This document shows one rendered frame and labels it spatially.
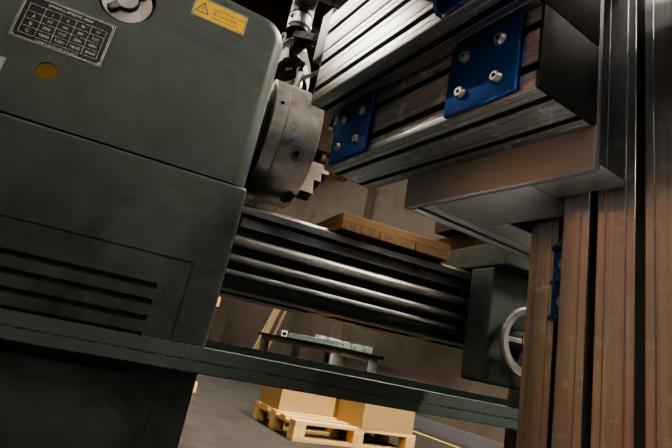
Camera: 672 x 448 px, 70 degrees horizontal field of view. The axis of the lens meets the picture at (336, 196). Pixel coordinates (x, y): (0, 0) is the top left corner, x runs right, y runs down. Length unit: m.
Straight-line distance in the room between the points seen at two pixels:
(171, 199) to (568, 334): 0.68
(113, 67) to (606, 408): 0.90
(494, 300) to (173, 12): 0.94
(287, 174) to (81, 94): 0.46
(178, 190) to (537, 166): 0.63
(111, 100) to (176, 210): 0.23
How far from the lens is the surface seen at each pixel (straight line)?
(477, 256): 1.27
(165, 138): 0.96
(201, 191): 0.94
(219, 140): 0.97
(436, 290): 1.23
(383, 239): 1.14
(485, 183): 0.58
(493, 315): 1.20
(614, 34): 0.65
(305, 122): 1.15
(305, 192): 1.21
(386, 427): 3.96
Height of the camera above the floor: 0.60
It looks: 18 degrees up
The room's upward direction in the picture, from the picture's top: 12 degrees clockwise
